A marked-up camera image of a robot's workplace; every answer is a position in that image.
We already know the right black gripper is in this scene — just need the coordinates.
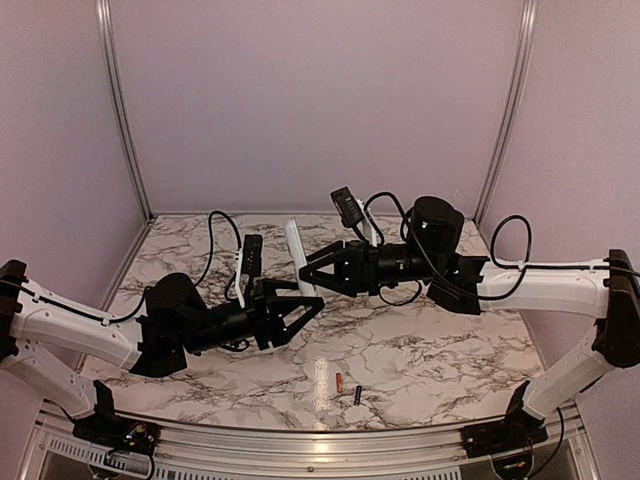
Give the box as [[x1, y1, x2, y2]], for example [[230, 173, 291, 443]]
[[297, 239, 443, 298]]

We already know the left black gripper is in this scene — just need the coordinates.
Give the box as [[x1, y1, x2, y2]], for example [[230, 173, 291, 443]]
[[179, 278, 326, 356]]

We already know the white remote control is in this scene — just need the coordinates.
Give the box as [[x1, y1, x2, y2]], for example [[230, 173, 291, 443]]
[[285, 218, 318, 297]]

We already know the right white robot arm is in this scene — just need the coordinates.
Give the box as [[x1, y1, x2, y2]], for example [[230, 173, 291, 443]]
[[285, 189, 639, 448]]

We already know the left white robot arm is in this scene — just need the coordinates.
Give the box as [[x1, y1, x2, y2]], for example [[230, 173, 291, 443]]
[[1, 260, 324, 445]]

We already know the dark blue AAA battery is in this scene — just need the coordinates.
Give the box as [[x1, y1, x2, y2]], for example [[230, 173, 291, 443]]
[[354, 385, 363, 406]]

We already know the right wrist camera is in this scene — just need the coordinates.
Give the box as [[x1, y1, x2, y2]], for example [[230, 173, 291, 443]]
[[330, 187, 364, 228]]

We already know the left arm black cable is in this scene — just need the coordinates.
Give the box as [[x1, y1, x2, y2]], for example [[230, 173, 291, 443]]
[[29, 209, 251, 351]]

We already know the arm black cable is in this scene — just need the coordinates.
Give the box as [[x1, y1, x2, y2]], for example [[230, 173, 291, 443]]
[[349, 191, 640, 307], [29, 209, 251, 351]]

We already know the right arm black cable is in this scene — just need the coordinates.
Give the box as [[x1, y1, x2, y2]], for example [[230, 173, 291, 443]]
[[349, 191, 640, 307]]

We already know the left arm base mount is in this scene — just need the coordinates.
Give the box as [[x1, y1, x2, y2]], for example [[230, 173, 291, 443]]
[[72, 380, 160, 455]]

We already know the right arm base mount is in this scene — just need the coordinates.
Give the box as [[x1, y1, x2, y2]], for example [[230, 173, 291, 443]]
[[461, 381, 548, 458]]

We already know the front aluminium rail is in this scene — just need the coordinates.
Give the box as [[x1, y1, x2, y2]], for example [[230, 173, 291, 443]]
[[18, 404, 600, 479]]

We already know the right aluminium frame post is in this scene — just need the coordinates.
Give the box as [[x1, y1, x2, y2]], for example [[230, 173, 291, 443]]
[[473, 0, 539, 227]]

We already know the aluminium frame post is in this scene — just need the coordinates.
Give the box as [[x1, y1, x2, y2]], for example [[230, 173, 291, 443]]
[[95, 0, 154, 222], [473, 0, 539, 227]]

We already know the left aluminium frame post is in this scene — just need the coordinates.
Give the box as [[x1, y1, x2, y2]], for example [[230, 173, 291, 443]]
[[95, 0, 154, 222]]

